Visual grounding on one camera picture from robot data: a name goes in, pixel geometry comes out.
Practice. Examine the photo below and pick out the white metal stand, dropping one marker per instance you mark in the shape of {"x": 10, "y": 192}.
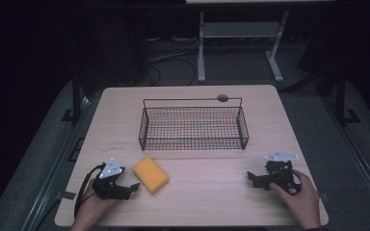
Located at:
{"x": 241, "y": 30}

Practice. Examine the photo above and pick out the person's left hand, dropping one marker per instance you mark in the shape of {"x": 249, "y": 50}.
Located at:
{"x": 91, "y": 208}

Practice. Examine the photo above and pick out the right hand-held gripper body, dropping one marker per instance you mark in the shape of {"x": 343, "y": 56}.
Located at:
{"x": 281, "y": 173}

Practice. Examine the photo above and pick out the aluminium floor rail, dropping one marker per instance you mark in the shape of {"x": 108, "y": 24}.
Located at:
{"x": 359, "y": 160}
{"x": 53, "y": 173}

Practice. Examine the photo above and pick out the person's right hand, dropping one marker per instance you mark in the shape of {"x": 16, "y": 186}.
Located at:
{"x": 302, "y": 200}

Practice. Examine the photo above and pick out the dark round table grommet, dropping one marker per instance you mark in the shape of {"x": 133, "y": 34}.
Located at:
{"x": 222, "y": 98}

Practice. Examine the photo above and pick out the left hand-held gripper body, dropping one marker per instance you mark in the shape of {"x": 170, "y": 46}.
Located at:
{"x": 110, "y": 170}

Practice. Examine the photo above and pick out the yellow sponge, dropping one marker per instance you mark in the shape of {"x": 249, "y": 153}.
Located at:
{"x": 150, "y": 174}

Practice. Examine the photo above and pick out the black metal post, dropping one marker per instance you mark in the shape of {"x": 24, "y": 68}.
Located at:
{"x": 76, "y": 99}
{"x": 342, "y": 96}

